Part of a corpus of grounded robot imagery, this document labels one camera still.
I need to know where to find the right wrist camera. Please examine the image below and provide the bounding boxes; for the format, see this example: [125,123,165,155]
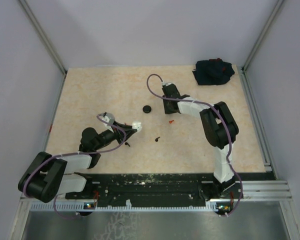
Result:
[161,81,174,87]

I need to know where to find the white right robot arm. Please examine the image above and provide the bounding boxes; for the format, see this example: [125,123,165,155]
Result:
[162,83,239,198]

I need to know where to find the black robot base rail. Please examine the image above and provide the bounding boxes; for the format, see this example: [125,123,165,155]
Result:
[64,173,243,208]

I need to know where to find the dark crumpled cloth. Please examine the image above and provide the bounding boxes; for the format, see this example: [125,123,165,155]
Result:
[192,58,235,86]

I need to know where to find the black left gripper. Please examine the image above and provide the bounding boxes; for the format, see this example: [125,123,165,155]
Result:
[93,120,137,151]

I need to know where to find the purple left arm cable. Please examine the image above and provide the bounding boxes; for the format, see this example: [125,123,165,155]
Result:
[22,113,127,198]

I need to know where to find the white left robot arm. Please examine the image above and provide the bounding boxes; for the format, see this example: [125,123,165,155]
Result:
[17,117,142,203]

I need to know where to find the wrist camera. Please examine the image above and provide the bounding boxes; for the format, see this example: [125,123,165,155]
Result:
[101,112,115,125]
[161,81,174,87]

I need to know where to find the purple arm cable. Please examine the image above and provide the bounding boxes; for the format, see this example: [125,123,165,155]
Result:
[22,113,127,198]
[146,73,244,218]

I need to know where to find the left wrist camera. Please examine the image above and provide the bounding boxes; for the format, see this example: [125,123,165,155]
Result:
[101,112,115,125]

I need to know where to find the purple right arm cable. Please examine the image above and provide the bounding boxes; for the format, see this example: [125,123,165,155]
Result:
[146,73,244,218]

